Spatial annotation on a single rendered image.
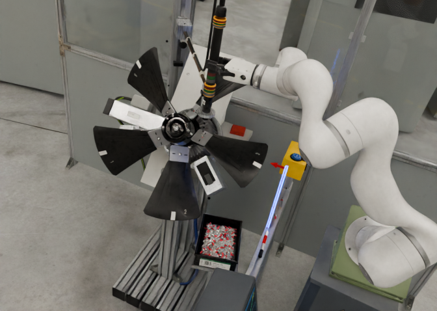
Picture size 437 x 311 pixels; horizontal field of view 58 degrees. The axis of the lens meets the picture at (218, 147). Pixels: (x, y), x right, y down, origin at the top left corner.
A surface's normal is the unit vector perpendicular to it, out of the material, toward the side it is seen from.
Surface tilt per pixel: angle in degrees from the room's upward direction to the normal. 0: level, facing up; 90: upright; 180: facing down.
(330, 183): 90
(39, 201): 1
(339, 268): 47
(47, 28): 90
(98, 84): 90
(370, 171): 68
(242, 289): 15
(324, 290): 90
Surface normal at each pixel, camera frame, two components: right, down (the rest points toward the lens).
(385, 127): 0.16, 0.28
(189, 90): -0.19, -0.13
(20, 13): -0.18, 0.56
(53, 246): 0.15, -0.80
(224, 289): -0.10, -0.86
